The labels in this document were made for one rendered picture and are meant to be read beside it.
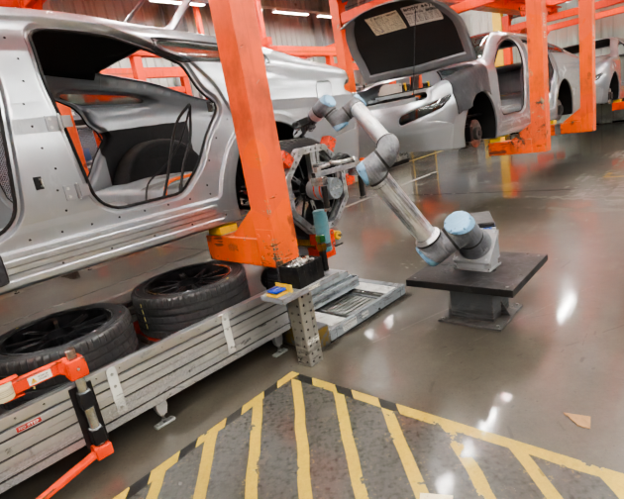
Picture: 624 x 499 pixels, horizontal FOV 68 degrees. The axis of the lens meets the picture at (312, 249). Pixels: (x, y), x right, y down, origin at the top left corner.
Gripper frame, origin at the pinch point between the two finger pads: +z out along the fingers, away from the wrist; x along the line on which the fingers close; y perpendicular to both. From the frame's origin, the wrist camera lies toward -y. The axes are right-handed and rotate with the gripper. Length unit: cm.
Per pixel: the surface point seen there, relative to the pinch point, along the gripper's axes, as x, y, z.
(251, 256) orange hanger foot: -61, -55, 24
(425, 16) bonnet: 137, 298, 6
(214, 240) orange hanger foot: -38, -55, 50
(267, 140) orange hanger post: -17, -50, -28
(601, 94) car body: 28, 876, 19
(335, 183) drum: -42.7, -0.3, -11.9
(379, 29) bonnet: 168, 296, 59
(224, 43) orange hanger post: 31, -61, -43
